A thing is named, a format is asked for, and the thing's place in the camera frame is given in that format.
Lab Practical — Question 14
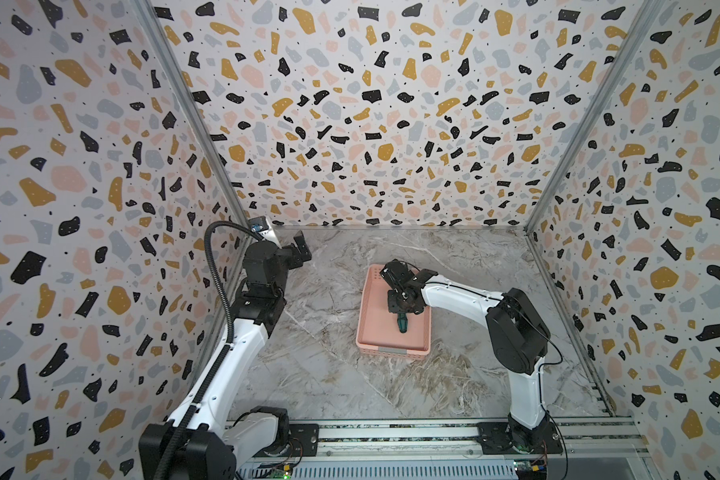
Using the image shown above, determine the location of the green handled screwdriver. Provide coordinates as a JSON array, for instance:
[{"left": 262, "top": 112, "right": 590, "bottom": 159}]
[{"left": 397, "top": 312, "right": 409, "bottom": 333}]

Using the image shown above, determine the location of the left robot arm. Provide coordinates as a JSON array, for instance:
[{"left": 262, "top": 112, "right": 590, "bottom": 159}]
[{"left": 138, "top": 232, "right": 312, "bottom": 479}]

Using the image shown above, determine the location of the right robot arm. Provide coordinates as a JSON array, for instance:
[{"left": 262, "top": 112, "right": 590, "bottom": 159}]
[{"left": 380, "top": 259, "right": 552, "bottom": 453}]

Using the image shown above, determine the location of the pink perforated plastic bin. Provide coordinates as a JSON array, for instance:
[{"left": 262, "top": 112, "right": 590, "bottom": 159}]
[{"left": 355, "top": 264, "right": 432, "bottom": 360}]

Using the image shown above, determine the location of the white ventilated cover strip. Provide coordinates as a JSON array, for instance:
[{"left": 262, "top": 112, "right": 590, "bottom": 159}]
[{"left": 239, "top": 460, "right": 518, "bottom": 479}]

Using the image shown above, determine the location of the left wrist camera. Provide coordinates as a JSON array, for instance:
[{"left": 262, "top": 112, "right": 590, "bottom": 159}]
[{"left": 248, "top": 216, "right": 281, "bottom": 247}]

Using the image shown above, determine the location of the black corrugated cable conduit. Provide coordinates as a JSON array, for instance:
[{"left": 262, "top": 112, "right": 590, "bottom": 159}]
[{"left": 152, "top": 220, "right": 266, "bottom": 480}]

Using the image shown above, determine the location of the left aluminium corner post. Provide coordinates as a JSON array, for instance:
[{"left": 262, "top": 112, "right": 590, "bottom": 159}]
[{"left": 130, "top": 0, "right": 246, "bottom": 224}]

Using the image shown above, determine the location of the aluminium corner post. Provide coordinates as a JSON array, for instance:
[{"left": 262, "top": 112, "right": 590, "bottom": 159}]
[
  {"left": 130, "top": 0, "right": 246, "bottom": 224},
  {"left": 523, "top": 0, "right": 664, "bottom": 238}
]

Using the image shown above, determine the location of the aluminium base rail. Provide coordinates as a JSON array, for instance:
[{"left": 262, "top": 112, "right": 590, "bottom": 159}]
[{"left": 238, "top": 417, "right": 661, "bottom": 479}]

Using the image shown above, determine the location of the right aluminium corner post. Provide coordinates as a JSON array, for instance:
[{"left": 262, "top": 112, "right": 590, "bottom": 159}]
[{"left": 523, "top": 0, "right": 664, "bottom": 238}]

